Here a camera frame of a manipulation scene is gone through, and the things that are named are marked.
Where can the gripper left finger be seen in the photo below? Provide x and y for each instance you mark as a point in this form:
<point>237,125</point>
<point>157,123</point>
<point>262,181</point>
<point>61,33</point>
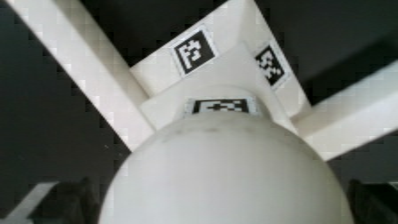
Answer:
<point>59,203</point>

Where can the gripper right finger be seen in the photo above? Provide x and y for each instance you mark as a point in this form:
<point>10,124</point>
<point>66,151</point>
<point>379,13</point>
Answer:
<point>374,202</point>

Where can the white lamp bulb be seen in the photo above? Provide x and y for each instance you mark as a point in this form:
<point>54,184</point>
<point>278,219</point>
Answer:
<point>225,171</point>

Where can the white lamp base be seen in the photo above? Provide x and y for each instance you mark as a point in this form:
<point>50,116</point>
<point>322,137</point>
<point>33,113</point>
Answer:
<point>219,70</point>

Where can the white U-shaped fence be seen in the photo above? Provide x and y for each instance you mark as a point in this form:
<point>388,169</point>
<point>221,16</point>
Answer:
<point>347,121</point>

